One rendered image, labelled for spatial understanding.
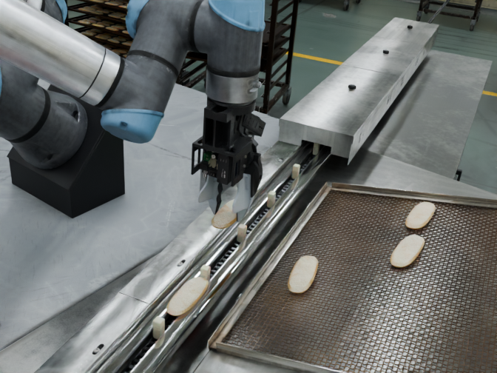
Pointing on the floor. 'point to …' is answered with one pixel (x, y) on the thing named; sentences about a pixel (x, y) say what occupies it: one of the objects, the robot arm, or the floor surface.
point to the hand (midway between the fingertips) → (229, 208)
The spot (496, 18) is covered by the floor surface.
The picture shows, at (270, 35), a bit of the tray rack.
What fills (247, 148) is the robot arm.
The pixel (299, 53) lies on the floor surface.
